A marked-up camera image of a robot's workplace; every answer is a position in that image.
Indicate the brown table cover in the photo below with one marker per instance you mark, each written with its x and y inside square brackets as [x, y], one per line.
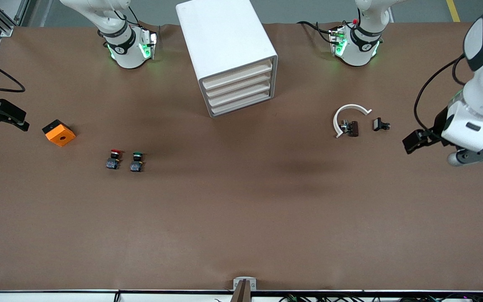
[241, 209]

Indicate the aluminium frame profile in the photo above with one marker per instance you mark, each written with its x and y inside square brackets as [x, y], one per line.
[4, 25]

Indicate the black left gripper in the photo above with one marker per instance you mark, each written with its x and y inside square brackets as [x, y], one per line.
[438, 124]

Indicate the white curved plastic piece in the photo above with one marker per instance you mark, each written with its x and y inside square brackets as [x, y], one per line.
[351, 106]

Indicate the white table edge rail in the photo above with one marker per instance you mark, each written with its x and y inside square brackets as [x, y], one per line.
[57, 297]

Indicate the grey metal bracket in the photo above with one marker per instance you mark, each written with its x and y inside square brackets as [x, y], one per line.
[245, 280]

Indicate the orange box with hole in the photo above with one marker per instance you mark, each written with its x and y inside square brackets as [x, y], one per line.
[60, 136]

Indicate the green push button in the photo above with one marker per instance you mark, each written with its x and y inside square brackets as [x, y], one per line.
[136, 165]

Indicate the red push button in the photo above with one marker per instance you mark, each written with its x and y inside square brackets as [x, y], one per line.
[113, 162]

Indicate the small brown black component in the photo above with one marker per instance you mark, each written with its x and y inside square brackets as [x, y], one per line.
[354, 128]

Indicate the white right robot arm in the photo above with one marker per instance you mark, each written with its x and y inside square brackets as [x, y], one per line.
[120, 46]

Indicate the brown bar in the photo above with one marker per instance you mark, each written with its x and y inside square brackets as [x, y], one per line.
[241, 295]

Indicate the small black clip component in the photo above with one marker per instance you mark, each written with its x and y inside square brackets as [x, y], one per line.
[377, 124]

